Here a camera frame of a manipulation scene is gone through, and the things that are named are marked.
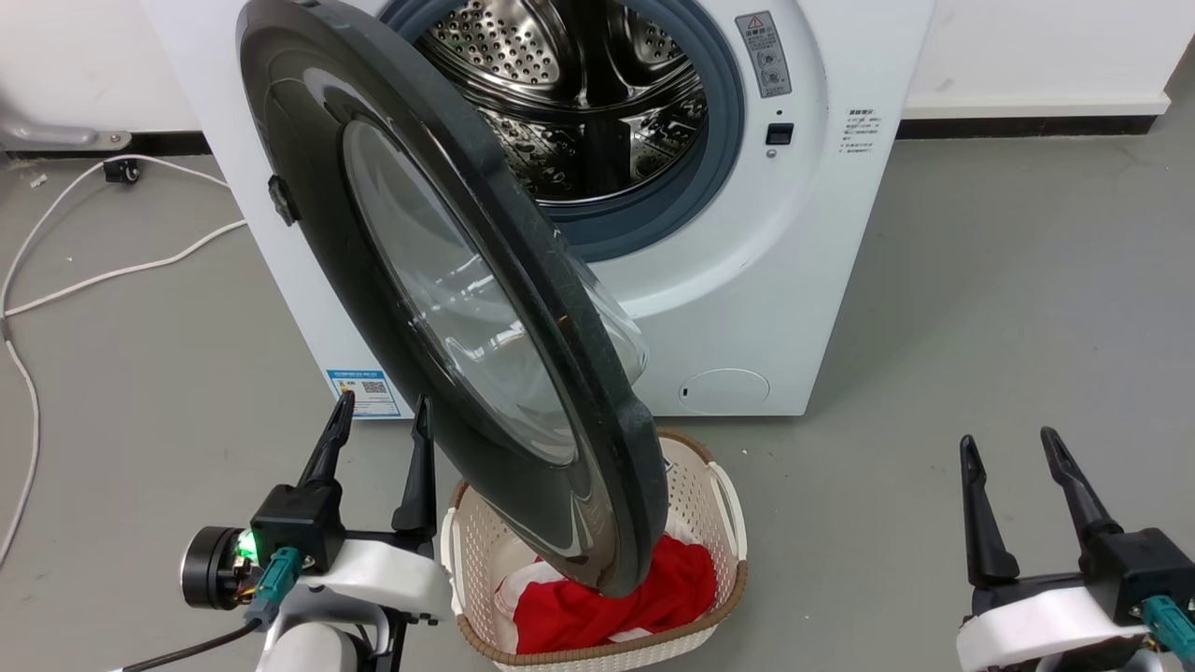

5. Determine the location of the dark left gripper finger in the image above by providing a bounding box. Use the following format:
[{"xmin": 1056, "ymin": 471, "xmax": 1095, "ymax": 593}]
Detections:
[
  {"xmin": 390, "ymin": 394, "xmax": 440, "ymax": 542},
  {"xmin": 298, "ymin": 390, "xmax": 357, "ymax": 489}
]

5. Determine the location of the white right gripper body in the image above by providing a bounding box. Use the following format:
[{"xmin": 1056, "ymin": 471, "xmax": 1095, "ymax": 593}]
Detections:
[{"xmin": 956, "ymin": 571, "xmax": 1155, "ymax": 672}]

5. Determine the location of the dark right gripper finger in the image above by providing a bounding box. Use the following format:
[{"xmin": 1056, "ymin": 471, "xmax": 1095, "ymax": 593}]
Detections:
[
  {"xmin": 1040, "ymin": 427, "xmax": 1123, "ymax": 547},
  {"xmin": 959, "ymin": 435, "xmax": 1021, "ymax": 588}
]

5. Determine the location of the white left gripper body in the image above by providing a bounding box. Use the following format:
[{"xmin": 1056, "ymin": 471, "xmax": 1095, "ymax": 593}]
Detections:
[{"xmin": 306, "ymin": 529, "xmax": 456, "ymax": 623}]

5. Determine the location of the dark round washing machine door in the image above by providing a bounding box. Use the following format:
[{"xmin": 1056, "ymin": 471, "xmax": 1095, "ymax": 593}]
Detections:
[{"xmin": 236, "ymin": 0, "xmax": 669, "ymax": 599}]

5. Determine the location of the white front-load washing machine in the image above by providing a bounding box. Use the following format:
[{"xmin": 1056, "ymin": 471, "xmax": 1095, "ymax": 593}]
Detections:
[{"xmin": 140, "ymin": 0, "xmax": 937, "ymax": 419}]

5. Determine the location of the grey rubber door gasket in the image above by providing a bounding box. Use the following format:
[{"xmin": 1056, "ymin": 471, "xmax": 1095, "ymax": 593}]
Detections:
[{"xmin": 378, "ymin": 0, "xmax": 748, "ymax": 263}]

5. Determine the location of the blue white energy label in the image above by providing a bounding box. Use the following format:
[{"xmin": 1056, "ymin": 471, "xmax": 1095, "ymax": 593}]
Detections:
[{"xmin": 327, "ymin": 370, "xmax": 403, "ymax": 419}]

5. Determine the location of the white garment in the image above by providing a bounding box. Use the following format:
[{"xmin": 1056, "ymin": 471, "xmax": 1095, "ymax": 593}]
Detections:
[{"xmin": 495, "ymin": 558, "xmax": 561, "ymax": 647}]

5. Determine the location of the black cylindrical left gripper motor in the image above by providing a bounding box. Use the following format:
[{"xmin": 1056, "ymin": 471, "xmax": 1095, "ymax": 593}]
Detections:
[{"xmin": 181, "ymin": 526, "xmax": 259, "ymax": 611}]

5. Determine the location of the red garment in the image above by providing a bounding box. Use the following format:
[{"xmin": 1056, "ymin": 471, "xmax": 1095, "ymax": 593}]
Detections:
[{"xmin": 512, "ymin": 534, "xmax": 718, "ymax": 655}]

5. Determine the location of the white perforated laundry basket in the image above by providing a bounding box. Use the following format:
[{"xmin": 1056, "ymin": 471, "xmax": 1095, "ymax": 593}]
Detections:
[{"xmin": 441, "ymin": 429, "xmax": 750, "ymax": 672}]

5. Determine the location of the round white filter cover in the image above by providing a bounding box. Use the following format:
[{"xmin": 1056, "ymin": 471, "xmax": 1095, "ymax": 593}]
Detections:
[{"xmin": 679, "ymin": 368, "xmax": 771, "ymax": 413}]

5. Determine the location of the small black text sticker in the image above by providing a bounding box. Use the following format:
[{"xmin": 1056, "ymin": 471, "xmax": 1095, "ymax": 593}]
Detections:
[{"xmin": 837, "ymin": 107, "xmax": 879, "ymax": 156}]

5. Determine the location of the grey metal furniture foot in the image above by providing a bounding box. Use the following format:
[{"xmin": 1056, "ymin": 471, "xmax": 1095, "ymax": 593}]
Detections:
[{"xmin": 0, "ymin": 101, "xmax": 133, "ymax": 153}]

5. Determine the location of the stainless steel perforated drum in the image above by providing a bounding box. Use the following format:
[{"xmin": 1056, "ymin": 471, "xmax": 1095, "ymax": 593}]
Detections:
[{"xmin": 411, "ymin": 0, "xmax": 710, "ymax": 204}]

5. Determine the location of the grey warning sticker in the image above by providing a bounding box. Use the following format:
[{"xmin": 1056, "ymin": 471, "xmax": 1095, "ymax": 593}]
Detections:
[{"xmin": 735, "ymin": 11, "xmax": 793, "ymax": 99}]

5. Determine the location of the teal plug black left cable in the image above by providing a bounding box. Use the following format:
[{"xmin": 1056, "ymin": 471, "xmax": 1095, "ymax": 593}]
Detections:
[{"xmin": 119, "ymin": 547, "xmax": 303, "ymax": 672}]

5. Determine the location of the teal plug right cable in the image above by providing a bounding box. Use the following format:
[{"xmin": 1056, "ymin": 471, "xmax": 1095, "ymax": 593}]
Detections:
[{"xmin": 1140, "ymin": 595, "xmax": 1195, "ymax": 662}]

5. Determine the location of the white floor cable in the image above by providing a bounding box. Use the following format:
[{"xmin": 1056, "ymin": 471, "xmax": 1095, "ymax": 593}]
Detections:
[
  {"xmin": 0, "ymin": 219, "xmax": 248, "ymax": 571},
  {"xmin": 0, "ymin": 153, "xmax": 231, "ymax": 323}
]

